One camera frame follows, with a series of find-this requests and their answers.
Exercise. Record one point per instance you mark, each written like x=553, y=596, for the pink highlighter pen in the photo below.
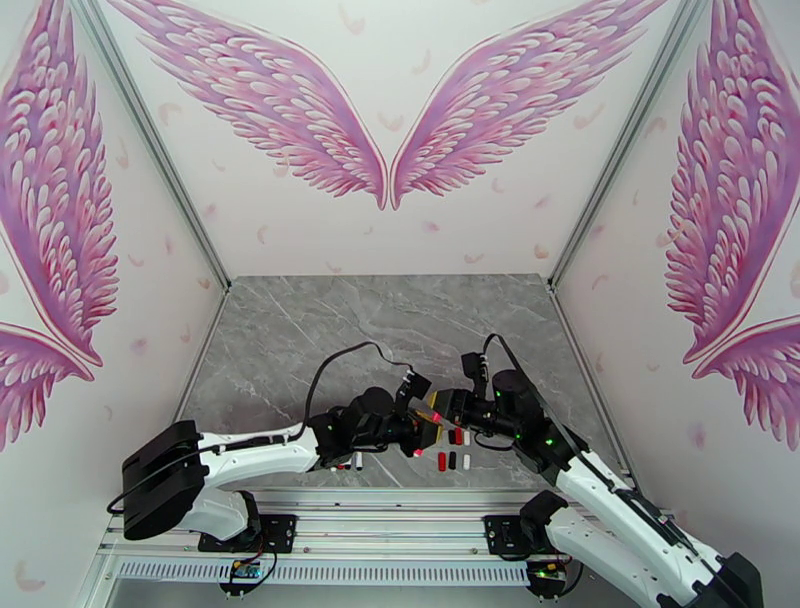
x=433, y=415

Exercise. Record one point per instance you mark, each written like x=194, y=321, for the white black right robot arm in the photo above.
x=600, y=537

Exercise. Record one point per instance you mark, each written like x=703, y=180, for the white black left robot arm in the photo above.
x=162, y=475

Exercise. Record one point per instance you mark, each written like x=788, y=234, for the small green circuit board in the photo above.
x=547, y=570
x=245, y=570

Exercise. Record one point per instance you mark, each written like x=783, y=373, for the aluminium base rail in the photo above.
x=387, y=531

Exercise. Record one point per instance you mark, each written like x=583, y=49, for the aluminium frame post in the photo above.
x=626, y=140
x=153, y=140

